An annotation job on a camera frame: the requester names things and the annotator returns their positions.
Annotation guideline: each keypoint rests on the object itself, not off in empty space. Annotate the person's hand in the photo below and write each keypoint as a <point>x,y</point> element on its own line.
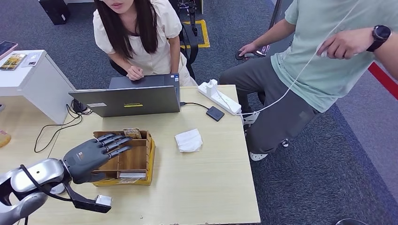
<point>248,49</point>
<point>342,45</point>
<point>135,73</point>

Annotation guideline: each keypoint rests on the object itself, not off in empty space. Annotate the black stand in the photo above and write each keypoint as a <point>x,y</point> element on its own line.
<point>189,15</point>

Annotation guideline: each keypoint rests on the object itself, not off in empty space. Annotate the grey laptop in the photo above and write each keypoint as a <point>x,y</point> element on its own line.
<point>130,102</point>

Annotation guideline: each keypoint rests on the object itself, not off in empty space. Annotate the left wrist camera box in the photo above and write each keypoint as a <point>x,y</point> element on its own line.
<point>102,200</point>

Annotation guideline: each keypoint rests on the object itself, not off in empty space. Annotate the pink smartphone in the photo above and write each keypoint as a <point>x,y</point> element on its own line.
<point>6,48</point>

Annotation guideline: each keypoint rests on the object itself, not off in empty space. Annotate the small white caster wheel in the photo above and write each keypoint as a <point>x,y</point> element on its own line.
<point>285,143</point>

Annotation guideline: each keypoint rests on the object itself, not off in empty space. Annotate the dark grey panel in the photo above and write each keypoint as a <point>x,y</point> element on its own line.
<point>275,12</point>

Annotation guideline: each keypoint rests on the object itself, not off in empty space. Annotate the person's right hand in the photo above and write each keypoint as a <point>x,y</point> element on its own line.
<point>135,73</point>
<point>248,49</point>

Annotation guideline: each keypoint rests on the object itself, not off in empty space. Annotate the chrome round base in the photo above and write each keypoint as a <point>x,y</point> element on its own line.
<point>351,222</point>

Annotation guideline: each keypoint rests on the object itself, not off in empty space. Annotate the wooden organiser box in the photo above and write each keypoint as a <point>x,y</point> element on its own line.
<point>136,161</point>

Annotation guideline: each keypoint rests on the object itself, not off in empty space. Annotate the person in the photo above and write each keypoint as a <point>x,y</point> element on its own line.
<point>311,77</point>
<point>140,46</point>

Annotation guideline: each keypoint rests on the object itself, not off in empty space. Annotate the person's right forearm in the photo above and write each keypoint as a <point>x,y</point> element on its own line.
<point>273,34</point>
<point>119,60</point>

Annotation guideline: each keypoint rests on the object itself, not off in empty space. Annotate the black wristwatch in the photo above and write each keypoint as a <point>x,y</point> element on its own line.
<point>380,36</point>

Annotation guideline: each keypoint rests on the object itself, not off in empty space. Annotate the white shoe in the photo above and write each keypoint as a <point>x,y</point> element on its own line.
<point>258,156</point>
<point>248,119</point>

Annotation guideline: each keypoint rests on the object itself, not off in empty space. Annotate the white charger plug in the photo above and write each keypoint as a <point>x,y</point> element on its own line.
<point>213,86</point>

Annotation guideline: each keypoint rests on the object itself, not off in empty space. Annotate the white cabinet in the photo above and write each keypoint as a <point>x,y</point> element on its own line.
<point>37,84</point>

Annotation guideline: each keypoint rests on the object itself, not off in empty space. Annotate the black square card reader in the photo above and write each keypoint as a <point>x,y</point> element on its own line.
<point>215,113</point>

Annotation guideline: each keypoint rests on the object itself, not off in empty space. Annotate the black case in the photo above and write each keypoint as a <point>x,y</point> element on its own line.
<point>54,11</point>

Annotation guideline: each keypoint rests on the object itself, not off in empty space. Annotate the printed card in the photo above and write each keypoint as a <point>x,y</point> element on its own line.
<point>127,181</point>

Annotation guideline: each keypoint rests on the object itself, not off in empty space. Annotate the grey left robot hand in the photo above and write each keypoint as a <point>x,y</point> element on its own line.
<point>87,158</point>

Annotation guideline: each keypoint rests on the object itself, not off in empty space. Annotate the white power strip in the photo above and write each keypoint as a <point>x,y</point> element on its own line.
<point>221,100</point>

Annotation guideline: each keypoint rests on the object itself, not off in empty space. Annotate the white tissue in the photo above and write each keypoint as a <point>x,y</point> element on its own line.
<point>188,140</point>

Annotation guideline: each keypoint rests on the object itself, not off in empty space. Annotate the hotel room key card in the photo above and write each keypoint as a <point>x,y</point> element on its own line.
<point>132,133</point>

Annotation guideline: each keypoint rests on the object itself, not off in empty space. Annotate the grey ID reader box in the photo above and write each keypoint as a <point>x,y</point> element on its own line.
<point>57,188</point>

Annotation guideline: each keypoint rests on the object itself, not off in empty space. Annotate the black mouse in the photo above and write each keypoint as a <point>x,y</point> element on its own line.
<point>77,106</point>

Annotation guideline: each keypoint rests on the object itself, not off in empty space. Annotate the white card stack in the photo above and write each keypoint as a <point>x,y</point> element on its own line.
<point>132,175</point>

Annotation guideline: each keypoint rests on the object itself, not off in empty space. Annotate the person's left hand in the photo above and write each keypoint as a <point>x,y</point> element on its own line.
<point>342,45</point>

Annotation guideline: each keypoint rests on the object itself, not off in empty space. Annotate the white round controller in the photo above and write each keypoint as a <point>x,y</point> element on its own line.
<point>323,54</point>

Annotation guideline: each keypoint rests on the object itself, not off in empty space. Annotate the white ID card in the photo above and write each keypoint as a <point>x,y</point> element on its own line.
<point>31,59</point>

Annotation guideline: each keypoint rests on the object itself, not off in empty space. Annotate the small grey object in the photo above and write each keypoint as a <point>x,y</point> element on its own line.
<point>1,107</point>

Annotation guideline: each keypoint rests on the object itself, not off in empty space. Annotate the person's left forearm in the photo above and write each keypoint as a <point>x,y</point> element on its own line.
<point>174,52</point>
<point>388,54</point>

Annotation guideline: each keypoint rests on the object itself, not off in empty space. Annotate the phone with picture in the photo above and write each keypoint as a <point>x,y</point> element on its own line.
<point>13,61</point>

